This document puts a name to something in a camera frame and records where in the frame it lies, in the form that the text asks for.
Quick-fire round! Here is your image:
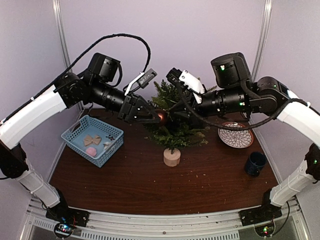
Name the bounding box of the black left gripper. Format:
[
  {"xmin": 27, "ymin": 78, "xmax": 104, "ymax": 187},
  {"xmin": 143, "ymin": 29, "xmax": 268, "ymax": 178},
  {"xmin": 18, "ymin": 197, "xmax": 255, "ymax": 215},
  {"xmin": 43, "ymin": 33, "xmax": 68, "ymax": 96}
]
[{"xmin": 89, "ymin": 79, "xmax": 161, "ymax": 124}]

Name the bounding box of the dark red bauble ornament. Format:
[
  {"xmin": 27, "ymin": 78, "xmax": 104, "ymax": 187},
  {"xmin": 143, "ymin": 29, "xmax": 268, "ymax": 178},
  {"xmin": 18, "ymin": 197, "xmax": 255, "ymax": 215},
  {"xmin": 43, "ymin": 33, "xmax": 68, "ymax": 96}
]
[{"xmin": 157, "ymin": 109, "xmax": 168, "ymax": 126}]

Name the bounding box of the small green christmas tree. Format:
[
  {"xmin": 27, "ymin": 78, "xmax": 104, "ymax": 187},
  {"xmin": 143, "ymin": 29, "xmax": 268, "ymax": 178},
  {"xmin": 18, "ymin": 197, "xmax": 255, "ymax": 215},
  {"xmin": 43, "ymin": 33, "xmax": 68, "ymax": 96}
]
[{"xmin": 143, "ymin": 79, "xmax": 218, "ymax": 153}]

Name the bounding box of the white fluffy ornament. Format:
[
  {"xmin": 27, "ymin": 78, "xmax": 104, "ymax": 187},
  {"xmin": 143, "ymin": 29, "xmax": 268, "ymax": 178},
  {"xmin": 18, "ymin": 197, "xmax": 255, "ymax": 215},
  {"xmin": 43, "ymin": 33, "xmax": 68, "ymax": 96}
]
[{"xmin": 103, "ymin": 141, "xmax": 112, "ymax": 151}]

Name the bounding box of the pink pompom ornament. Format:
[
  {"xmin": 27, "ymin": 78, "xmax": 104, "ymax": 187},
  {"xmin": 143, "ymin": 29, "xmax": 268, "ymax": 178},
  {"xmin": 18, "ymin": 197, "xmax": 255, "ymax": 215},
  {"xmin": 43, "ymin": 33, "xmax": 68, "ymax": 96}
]
[{"xmin": 85, "ymin": 147, "xmax": 97, "ymax": 157}]

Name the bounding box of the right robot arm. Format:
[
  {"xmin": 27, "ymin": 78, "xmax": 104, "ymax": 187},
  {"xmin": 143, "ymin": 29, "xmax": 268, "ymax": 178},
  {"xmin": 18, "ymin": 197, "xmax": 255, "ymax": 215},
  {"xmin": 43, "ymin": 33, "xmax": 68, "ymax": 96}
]
[{"xmin": 166, "ymin": 52, "xmax": 320, "ymax": 225}]

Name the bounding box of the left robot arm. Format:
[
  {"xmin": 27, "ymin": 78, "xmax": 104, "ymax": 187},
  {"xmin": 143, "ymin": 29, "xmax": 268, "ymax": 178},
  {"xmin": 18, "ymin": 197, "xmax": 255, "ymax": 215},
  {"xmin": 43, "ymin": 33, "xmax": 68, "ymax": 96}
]
[{"xmin": 0, "ymin": 53, "xmax": 161, "ymax": 222}]

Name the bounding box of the round wooden tree base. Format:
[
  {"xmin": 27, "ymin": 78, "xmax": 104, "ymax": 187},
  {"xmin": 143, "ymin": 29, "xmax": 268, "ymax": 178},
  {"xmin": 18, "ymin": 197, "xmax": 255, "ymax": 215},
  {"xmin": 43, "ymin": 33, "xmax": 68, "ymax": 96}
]
[{"xmin": 163, "ymin": 148, "xmax": 181, "ymax": 167}]

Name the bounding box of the dark berry sprig ornament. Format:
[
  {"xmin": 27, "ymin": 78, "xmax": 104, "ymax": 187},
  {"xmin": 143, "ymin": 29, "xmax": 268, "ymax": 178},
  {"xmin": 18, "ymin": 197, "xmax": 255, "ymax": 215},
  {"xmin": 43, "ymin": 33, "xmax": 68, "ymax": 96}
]
[{"xmin": 106, "ymin": 134, "xmax": 115, "ymax": 141}]

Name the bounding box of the beige fabric bow ornament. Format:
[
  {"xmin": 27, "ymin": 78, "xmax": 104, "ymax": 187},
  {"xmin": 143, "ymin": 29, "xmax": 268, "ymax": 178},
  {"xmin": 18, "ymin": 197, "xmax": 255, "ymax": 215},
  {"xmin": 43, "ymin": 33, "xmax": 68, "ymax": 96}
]
[{"xmin": 83, "ymin": 135, "xmax": 102, "ymax": 147}]

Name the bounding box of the light blue plastic basket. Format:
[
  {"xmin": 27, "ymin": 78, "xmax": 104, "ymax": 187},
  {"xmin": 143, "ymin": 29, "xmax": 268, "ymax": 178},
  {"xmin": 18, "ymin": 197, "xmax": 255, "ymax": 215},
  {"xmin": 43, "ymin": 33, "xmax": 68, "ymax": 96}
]
[{"xmin": 61, "ymin": 115, "xmax": 124, "ymax": 168}]

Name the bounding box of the floral patterned ceramic plate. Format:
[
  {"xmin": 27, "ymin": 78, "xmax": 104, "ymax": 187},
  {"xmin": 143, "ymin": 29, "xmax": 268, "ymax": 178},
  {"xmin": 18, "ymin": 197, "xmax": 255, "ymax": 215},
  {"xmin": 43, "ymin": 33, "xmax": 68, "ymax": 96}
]
[{"xmin": 217, "ymin": 128, "xmax": 254, "ymax": 149}]

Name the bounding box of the dark blue mug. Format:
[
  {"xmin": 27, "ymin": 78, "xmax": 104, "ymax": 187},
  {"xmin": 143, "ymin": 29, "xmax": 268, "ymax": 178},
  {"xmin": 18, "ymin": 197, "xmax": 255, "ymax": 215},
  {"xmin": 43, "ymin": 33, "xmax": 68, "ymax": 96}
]
[{"xmin": 244, "ymin": 151, "xmax": 267, "ymax": 177}]

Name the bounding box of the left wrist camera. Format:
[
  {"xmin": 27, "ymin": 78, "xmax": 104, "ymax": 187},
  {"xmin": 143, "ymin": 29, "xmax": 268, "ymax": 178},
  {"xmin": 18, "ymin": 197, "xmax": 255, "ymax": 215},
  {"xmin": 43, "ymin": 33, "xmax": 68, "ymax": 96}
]
[{"xmin": 123, "ymin": 68, "xmax": 158, "ymax": 96}]

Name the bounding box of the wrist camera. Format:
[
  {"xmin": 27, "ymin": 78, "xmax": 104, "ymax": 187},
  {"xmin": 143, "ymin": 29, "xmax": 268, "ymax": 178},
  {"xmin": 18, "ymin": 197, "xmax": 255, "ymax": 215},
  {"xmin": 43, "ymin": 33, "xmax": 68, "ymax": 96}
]
[
  {"xmin": 123, "ymin": 68, "xmax": 158, "ymax": 96},
  {"xmin": 166, "ymin": 68, "xmax": 206, "ymax": 104}
]

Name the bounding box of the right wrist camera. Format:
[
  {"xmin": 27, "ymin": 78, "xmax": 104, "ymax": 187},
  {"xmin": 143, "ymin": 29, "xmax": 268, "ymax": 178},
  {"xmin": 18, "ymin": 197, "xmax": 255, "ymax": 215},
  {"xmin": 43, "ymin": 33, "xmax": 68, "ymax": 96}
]
[{"xmin": 166, "ymin": 68, "xmax": 206, "ymax": 104}]

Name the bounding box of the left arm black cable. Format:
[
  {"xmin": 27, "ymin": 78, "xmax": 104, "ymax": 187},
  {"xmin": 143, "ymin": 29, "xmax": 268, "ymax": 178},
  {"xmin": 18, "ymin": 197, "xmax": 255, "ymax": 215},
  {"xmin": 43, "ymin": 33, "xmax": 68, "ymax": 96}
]
[{"xmin": 31, "ymin": 33, "xmax": 152, "ymax": 101}]

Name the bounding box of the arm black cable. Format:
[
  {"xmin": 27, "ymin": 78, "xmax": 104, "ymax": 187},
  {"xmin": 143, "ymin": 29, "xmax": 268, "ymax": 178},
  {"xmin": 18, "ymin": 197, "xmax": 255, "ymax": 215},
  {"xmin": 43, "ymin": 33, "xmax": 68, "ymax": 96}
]
[
  {"xmin": 31, "ymin": 33, "xmax": 152, "ymax": 101},
  {"xmin": 174, "ymin": 79, "xmax": 311, "ymax": 131}
]

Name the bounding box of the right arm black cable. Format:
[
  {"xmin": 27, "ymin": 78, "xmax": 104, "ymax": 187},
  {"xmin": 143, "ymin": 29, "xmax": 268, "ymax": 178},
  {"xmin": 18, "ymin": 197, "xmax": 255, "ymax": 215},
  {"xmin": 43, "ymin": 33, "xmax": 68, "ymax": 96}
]
[{"xmin": 174, "ymin": 79, "xmax": 311, "ymax": 131}]

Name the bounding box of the right aluminium frame post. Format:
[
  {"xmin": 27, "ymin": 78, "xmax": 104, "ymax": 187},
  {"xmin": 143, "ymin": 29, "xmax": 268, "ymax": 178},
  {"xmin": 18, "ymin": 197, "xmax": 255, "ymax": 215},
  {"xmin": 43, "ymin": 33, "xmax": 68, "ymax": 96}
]
[{"xmin": 252, "ymin": 0, "xmax": 273, "ymax": 82}]

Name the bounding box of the aluminium frame post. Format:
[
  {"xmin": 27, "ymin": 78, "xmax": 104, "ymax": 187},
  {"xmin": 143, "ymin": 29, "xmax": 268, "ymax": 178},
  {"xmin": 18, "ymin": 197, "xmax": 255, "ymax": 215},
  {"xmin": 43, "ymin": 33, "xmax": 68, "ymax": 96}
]
[
  {"xmin": 252, "ymin": 0, "xmax": 273, "ymax": 82},
  {"xmin": 51, "ymin": 0, "xmax": 85, "ymax": 112}
]

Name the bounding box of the aluminium front rail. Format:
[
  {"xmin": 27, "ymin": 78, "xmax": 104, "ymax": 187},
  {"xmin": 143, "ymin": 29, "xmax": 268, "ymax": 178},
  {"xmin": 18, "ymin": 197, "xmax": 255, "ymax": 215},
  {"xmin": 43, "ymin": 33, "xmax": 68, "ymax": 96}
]
[{"xmin": 18, "ymin": 197, "xmax": 311, "ymax": 240}]

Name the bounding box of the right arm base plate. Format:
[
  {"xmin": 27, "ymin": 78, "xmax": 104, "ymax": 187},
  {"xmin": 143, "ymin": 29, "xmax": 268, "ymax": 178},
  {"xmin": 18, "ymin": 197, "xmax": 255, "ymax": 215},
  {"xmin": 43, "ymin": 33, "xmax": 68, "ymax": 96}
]
[{"xmin": 239, "ymin": 204, "xmax": 282, "ymax": 226}]

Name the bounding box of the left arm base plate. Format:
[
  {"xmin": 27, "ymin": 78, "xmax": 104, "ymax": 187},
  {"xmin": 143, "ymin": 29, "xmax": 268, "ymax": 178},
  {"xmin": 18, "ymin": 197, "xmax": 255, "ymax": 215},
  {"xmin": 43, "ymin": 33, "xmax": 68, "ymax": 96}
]
[{"xmin": 45, "ymin": 206, "xmax": 90, "ymax": 227}]

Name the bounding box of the left aluminium frame post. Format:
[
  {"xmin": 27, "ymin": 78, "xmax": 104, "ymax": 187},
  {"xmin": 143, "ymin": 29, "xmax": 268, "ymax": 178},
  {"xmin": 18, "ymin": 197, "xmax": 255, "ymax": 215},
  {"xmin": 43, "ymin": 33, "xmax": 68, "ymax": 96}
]
[{"xmin": 51, "ymin": 0, "xmax": 85, "ymax": 112}]

